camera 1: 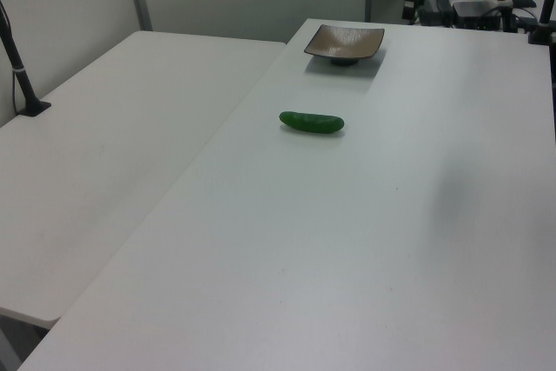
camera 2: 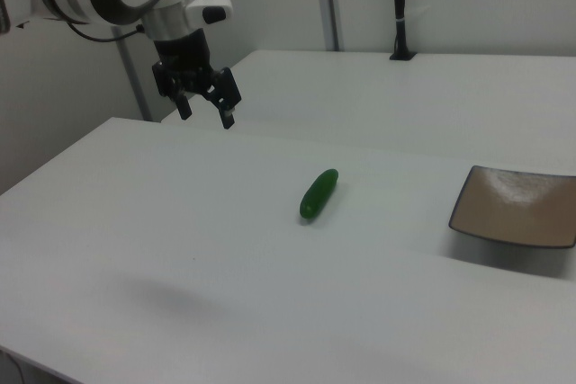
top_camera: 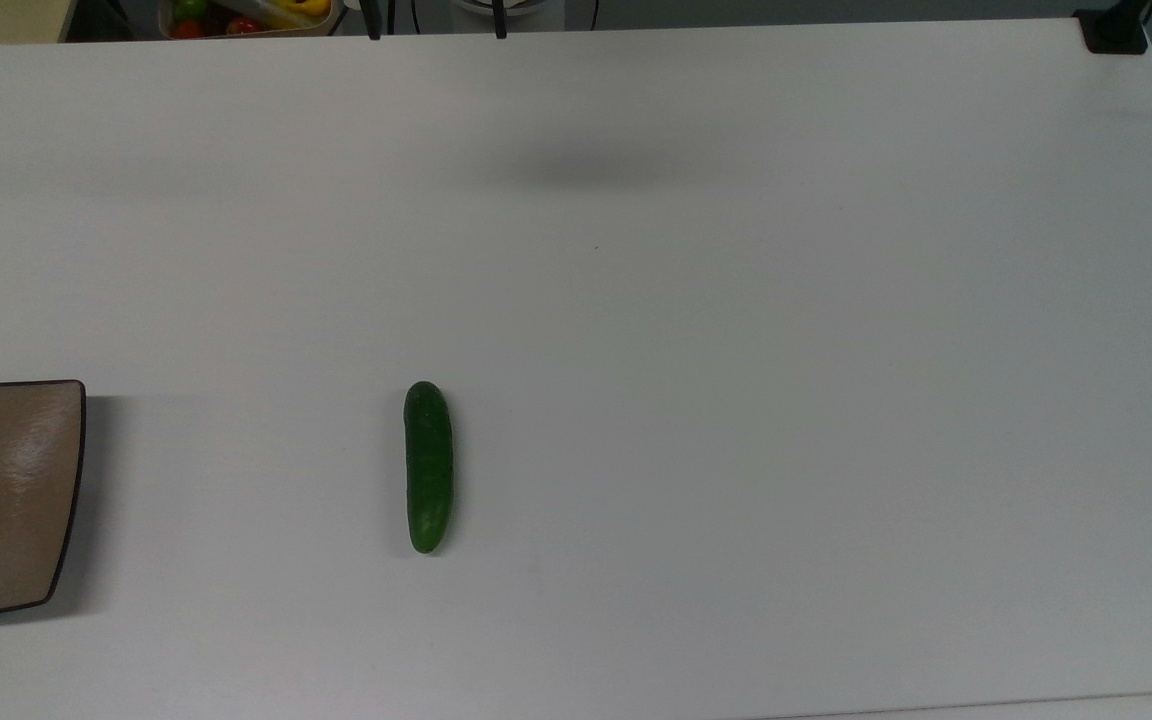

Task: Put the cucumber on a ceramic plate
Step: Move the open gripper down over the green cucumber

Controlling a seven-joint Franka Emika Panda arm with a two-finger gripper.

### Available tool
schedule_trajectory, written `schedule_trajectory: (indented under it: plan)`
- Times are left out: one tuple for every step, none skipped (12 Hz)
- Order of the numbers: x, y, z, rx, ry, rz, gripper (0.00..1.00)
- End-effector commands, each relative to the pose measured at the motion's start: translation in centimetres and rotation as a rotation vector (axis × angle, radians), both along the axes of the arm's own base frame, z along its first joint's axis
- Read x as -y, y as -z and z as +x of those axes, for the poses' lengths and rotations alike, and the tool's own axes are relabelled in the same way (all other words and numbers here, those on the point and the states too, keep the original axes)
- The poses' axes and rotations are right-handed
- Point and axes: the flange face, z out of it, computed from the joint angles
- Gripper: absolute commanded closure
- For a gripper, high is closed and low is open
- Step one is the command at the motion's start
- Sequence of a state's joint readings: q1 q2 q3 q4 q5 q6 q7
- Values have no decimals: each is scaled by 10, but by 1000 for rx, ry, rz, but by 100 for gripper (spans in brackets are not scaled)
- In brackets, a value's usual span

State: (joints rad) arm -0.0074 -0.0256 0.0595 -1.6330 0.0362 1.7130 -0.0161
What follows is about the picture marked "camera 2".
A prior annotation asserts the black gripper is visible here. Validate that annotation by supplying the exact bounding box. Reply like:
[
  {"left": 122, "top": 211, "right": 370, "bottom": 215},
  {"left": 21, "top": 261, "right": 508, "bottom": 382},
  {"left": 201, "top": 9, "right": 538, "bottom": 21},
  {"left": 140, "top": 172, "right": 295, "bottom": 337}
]
[{"left": 151, "top": 28, "right": 243, "bottom": 130}]

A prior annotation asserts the green cucumber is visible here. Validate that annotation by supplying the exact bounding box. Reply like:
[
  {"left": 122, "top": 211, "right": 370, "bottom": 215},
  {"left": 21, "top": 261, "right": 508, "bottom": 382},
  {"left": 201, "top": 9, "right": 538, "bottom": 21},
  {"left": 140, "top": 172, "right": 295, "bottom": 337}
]
[{"left": 298, "top": 168, "right": 340, "bottom": 223}]

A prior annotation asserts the square brown ceramic plate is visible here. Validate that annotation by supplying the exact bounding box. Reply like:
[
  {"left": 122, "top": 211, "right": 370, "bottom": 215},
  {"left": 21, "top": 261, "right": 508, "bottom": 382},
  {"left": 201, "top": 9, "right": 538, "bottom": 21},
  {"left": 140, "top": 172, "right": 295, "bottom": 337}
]
[{"left": 447, "top": 165, "right": 576, "bottom": 250}]

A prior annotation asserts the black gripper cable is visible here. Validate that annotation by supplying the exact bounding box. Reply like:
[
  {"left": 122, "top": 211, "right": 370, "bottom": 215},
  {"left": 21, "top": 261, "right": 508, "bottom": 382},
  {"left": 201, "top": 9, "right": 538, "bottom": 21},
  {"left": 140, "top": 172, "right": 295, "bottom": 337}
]
[{"left": 66, "top": 19, "right": 146, "bottom": 42}]

